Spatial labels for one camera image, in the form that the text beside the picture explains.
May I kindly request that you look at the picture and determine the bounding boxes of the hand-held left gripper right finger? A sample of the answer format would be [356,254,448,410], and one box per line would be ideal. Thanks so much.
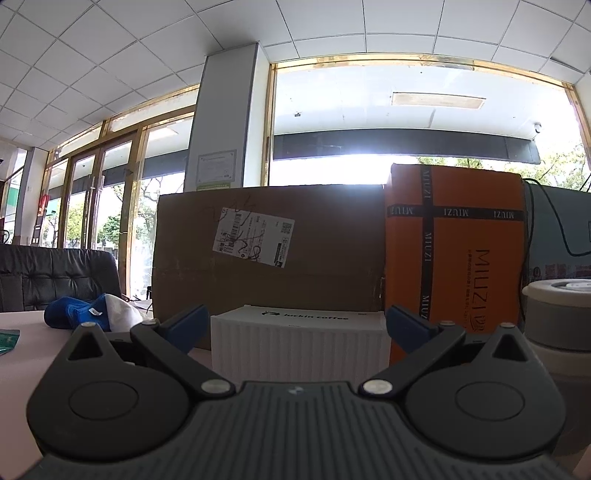
[358,304,542,398]

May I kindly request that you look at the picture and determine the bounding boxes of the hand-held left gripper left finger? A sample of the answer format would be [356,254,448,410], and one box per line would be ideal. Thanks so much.
[51,304,236,400]

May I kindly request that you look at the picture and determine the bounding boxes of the grey and white container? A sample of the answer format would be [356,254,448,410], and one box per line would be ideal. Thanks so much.
[522,278,591,416]

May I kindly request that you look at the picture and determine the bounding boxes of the white cloth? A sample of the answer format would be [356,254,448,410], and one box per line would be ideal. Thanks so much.
[104,294,148,333]

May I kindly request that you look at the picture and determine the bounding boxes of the orange cardboard box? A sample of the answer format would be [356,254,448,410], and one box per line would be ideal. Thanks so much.
[384,163,528,367]

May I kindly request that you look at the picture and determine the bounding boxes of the white ribbed box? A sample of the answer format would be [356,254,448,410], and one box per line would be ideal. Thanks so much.
[210,305,393,384]

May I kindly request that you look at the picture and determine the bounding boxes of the blue cloth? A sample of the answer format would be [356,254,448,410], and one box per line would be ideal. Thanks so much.
[44,295,112,333]

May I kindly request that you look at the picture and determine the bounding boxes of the brown cardboard box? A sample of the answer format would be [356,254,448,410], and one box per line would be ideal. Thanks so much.
[151,185,387,352]

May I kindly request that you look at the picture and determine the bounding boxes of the black leather sofa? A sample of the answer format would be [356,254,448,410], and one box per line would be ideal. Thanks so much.
[0,244,123,312]

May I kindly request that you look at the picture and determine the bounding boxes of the paper notice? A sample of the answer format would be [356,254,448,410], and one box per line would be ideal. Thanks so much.
[196,150,238,193]

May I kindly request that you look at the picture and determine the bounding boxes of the gold framed glass door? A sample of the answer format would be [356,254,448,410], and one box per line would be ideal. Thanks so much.
[46,85,195,298]

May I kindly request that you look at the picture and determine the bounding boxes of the black cable with connector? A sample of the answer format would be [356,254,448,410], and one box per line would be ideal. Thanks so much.
[518,178,591,333]

